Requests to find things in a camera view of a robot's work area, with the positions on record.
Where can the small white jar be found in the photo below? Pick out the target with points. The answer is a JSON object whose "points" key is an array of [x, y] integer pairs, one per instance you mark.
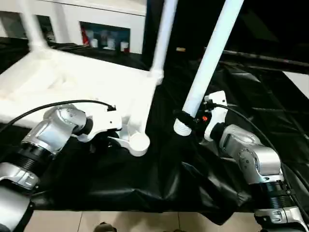
{"points": [[124, 46], [94, 43]]}

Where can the white glass-door cabinet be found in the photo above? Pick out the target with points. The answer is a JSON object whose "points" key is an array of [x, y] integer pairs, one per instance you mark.
{"points": [[101, 12]]}

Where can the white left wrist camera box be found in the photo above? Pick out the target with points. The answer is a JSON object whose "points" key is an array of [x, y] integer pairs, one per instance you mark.
{"points": [[108, 120]]}

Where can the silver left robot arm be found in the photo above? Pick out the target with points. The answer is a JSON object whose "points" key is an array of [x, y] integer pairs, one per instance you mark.
{"points": [[55, 125]]}

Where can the black plastic mat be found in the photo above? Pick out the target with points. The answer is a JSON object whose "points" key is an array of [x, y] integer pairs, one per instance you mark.
{"points": [[157, 169]]}

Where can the dark metal rod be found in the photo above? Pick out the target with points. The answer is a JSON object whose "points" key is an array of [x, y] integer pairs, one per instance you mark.
{"points": [[265, 58]]}

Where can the brown round floor object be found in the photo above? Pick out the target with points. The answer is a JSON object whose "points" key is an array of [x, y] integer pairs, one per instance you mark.
{"points": [[106, 228]]}

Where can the white plastic table top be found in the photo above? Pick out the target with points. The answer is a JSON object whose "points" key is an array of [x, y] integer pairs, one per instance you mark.
{"points": [[72, 79]]}

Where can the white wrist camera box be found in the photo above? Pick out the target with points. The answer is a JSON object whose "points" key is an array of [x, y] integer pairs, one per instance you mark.
{"points": [[108, 120], [217, 99]]}

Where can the red package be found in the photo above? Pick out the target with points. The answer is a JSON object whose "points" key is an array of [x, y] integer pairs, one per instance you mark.
{"points": [[84, 36]]}

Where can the white plastic table leg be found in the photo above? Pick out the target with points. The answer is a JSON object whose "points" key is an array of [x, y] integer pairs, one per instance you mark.
{"points": [[31, 24], [212, 53], [164, 36]]}

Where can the white flat board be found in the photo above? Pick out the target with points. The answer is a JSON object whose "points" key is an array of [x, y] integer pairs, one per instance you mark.
{"points": [[299, 82]]}

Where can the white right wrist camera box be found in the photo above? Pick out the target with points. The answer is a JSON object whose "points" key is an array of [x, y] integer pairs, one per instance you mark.
{"points": [[217, 99]]}

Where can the black box gold label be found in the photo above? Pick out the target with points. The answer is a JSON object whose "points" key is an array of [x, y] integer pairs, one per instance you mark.
{"points": [[188, 24]]}

